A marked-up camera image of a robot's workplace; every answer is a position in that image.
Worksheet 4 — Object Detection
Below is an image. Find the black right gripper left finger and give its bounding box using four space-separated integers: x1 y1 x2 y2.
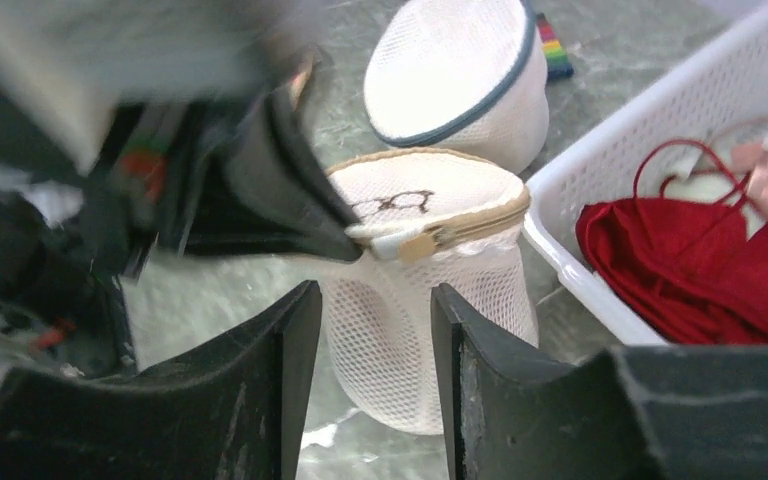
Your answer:
0 281 322 479

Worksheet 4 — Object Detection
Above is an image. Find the marker pen pack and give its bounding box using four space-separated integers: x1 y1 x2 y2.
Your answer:
536 13 575 82

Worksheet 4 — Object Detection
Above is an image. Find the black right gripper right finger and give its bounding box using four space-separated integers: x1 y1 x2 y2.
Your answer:
430 284 768 479

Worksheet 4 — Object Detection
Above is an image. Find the blue-trimmed mesh laundry bag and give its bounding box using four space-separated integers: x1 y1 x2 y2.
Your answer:
363 0 550 174

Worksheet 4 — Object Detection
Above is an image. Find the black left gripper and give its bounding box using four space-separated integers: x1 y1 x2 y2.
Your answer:
0 88 272 378

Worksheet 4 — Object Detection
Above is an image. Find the beige-trimmed mesh laundry bag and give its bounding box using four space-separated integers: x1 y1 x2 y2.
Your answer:
319 147 539 435

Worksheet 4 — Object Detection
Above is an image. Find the red bra in basket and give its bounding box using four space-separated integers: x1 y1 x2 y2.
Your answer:
575 138 768 346

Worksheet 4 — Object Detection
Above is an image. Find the white plastic basket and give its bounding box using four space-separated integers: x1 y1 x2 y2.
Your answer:
524 3 768 345

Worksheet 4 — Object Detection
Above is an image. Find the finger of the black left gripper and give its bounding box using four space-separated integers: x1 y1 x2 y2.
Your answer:
185 87 362 262

